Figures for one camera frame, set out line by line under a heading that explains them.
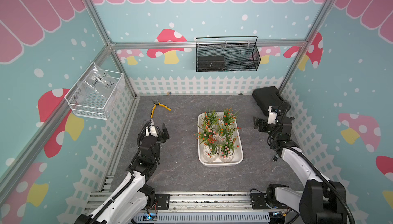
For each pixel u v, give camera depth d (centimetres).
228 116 93
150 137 65
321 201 41
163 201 74
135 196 60
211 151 82
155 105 113
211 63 88
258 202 74
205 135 83
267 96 115
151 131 67
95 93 72
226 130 84
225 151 76
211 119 90
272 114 75
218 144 78
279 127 64
